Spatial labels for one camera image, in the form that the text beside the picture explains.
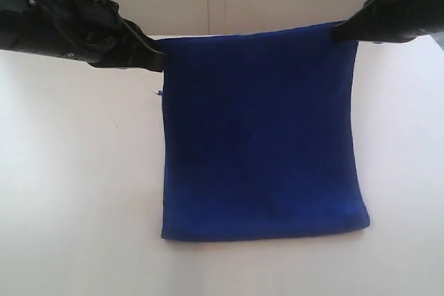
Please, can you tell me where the blue towel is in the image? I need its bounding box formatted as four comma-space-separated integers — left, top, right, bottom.
160, 24, 370, 242

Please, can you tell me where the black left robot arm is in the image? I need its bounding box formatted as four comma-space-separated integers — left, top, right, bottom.
1, 0, 166, 72

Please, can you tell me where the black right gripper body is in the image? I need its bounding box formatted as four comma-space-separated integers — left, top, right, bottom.
367, 0, 443, 43

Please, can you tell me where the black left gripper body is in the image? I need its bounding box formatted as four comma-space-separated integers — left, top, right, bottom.
26, 0, 139, 68

